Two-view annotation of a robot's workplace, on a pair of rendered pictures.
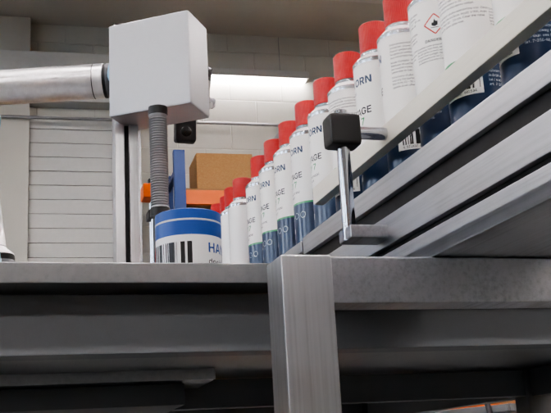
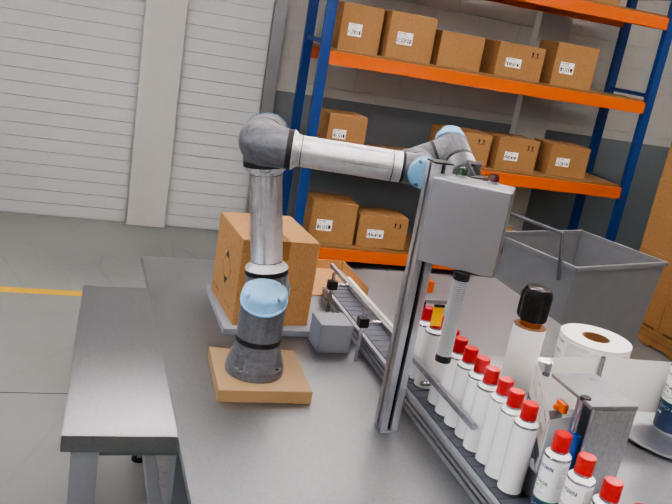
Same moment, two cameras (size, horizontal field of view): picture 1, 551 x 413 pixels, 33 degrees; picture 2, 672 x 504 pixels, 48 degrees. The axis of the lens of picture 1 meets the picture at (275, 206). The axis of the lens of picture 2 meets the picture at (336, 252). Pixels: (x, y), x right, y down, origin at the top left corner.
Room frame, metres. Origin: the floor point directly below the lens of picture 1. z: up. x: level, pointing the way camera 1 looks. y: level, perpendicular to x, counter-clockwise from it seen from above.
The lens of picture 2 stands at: (0.10, 0.58, 1.73)
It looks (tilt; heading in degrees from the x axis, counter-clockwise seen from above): 16 degrees down; 357
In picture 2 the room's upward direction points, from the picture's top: 10 degrees clockwise
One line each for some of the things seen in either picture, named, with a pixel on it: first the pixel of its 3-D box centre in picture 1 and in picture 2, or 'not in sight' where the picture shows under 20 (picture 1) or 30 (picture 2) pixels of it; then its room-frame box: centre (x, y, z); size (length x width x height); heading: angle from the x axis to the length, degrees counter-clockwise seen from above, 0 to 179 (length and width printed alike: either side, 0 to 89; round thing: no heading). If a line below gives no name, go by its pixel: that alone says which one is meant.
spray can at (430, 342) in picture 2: not in sight; (430, 350); (1.90, 0.18, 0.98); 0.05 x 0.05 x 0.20
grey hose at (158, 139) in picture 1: (158, 161); (452, 317); (1.64, 0.21, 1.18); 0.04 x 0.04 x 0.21
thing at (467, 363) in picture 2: not in sight; (462, 386); (1.72, 0.13, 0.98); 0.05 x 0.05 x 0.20
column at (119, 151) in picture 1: (125, 187); (411, 302); (1.74, 0.29, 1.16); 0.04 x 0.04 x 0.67; 17
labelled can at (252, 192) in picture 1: (264, 223); (550, 480); (1.36, 0.02, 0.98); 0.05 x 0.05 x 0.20
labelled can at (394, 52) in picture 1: (407, 93); not in sight; (0.86, -0.14, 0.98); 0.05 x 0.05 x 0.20
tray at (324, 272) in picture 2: not in sight; (322, 276); (2.78, 0.45, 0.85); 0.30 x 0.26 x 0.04; 17
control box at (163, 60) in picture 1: (160, 72); (466, 223); (1.70, 0.21, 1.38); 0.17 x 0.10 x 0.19; 72
